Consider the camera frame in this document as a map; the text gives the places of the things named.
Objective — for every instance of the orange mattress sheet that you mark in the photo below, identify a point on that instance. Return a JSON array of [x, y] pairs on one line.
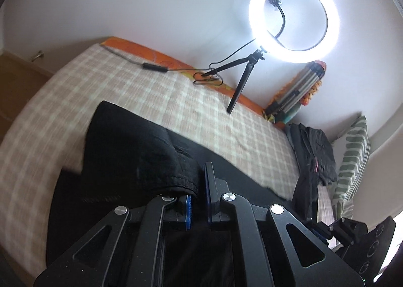
[[125, 48]]

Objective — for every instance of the stack of dark folded clothes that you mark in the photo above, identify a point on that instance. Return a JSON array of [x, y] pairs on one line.
[[316, 164]]

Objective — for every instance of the white ring light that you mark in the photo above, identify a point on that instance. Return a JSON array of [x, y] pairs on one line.
[[295, 31]]

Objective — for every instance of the green striped pillow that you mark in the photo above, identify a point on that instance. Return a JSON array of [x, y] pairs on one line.
[[351, 152]]

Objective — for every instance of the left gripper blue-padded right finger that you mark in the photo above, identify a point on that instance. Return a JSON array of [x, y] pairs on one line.
[[220, 201]]

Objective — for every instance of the checkered beige bed blanket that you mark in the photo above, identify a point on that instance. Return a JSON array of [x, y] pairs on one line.
[[49, 132]]

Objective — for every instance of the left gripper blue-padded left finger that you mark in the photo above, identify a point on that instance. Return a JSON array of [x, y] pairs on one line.
[[173, 212]]

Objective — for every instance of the rolled colourful mat bundle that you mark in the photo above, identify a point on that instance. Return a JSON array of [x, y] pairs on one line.
[[298, 92]]

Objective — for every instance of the black pants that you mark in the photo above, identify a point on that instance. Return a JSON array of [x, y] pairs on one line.
[[101, 231]]

